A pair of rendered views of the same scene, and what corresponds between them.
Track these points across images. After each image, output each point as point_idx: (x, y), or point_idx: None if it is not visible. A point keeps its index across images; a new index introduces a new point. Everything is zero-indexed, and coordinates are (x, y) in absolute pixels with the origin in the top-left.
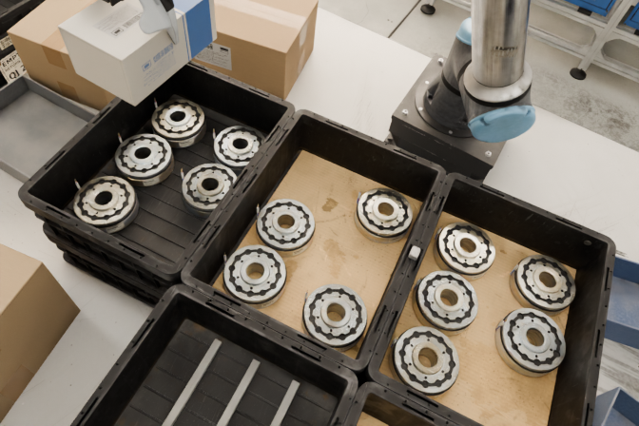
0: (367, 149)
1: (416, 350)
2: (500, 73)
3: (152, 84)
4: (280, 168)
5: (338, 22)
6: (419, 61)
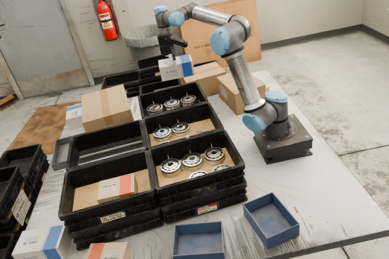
0: (214, 118)
1: (169, 161)
2: (243, 99)
3: (168, 78)
4: (195, 117)
5: (288, 100)
6: (303, 122)
